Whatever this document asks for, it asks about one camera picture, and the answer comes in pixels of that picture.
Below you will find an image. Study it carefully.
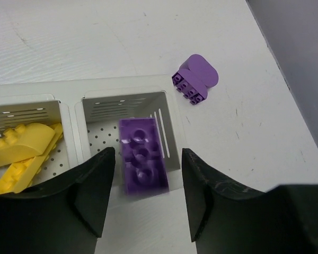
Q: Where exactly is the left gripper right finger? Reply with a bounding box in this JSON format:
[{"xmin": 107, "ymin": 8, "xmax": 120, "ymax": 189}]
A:
[{"xmin": 182, "ymin": 148, "xmax": 318, "ymax": 253}]

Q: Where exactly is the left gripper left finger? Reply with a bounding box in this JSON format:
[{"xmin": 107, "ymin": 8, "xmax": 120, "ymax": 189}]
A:
[{"xmin": 0, "ymin": 147, "xmax": 116, "ymax": 253}]

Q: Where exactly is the yellow lego plate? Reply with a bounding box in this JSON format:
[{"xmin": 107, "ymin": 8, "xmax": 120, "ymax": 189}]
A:
[{"xmin": 0, "ymin": 123, "xmax": 63, "ymax": 195}]

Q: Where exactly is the yellow lego brick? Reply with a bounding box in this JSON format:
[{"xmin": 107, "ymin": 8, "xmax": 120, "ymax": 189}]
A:
[{"xmin": 0, "ymin": 123, "xmax": 55, "ymax": 167}]

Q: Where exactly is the purple lego brick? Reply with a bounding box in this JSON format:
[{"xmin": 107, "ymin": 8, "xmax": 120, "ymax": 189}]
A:
[{"xmin": 119, "ymin": 118, "xmax": 169, "ymax": 195}]

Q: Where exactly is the purple lego figure piece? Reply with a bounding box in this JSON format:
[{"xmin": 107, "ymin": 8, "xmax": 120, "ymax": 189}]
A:
[{"xmin": 172, "ymin": 54, "xmax": 219, "ymax": 105}]

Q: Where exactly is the white two-bin container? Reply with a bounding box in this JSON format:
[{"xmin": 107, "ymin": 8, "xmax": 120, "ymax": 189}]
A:
[{"xmin": 0, "ymin": 75, "xmax": 184, "ymax": 207}]

